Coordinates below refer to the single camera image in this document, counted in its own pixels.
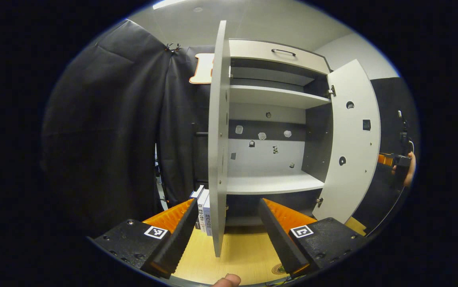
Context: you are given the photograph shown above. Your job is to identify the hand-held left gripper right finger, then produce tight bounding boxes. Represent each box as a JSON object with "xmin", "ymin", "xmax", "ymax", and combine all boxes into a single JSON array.
[{"xmin": 258, "ymin": 198, "xmax": 369, "ymax": 278}]

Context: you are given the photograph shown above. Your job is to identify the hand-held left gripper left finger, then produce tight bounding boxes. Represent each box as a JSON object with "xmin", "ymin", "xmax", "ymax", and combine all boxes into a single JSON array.
[{"xmin": 87, "ymin": 199, "xmax": 199, "ymax": 279}]

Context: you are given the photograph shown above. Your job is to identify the grey cabinet door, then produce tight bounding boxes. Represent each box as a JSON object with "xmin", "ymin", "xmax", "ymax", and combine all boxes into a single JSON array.
[
  {"xmin": 313, "ymin": 59, "xmax": 381, "ymax": 224},
  {"xmin": 208, "ymin": 20, "xmax": 231, "ymax": 258}
]

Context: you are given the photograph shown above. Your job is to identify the grey white cabinet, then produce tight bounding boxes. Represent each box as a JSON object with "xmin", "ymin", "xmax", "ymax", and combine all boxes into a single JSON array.
[{"xmin": 226, "ymin": 38, "xmax": 332, "ymax": 228}]

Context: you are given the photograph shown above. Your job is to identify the white cabinet shelf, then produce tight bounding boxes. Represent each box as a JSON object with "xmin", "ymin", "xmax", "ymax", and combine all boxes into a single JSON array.
[
  {"xmin": 229, "ymin": 85, "xmax": 331, "ymax": 109},
  {"xmin": 226, "ymin": 171, "xmax": 325, "ymax": 196}
]

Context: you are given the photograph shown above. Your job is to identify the white cabinet drawer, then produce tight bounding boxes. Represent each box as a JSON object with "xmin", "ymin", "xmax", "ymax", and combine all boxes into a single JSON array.
[{"xmin": 229, "ymin": 39, "xmax": 331, "ymax": 75}]

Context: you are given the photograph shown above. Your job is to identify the black backdrop cloth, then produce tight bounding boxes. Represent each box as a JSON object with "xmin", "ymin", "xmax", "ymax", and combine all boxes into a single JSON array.
[{"xmin": 41, "ymin": 19, "xmax": 420, "ymax": 240}]

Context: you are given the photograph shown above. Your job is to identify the ceiling light strip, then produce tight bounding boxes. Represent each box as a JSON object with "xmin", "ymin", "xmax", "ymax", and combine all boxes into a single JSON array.
[{"xmin": 153, "ymin": 0, "xmax": 189, "ymax": 10}]

